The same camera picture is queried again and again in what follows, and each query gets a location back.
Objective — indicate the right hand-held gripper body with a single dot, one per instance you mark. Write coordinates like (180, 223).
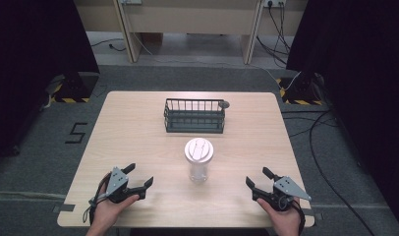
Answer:
(282, 193)

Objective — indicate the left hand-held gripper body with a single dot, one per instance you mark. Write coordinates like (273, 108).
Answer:
(117, 184)

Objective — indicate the clear bottle with white lid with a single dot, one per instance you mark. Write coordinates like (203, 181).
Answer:
(199, 156)

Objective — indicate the person's right hand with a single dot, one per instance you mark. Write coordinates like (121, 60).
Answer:
(282, 219)

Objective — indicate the person's left hand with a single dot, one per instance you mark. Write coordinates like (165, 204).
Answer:
(110, 211)

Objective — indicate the black stand base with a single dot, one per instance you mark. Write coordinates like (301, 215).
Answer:
(300, 90)
(74, 88)

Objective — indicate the black curtain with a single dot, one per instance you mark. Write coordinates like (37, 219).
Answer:
(358, 82)
(33, 65)

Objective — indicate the wooden desk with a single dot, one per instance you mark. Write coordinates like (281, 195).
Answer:
(194, 19)

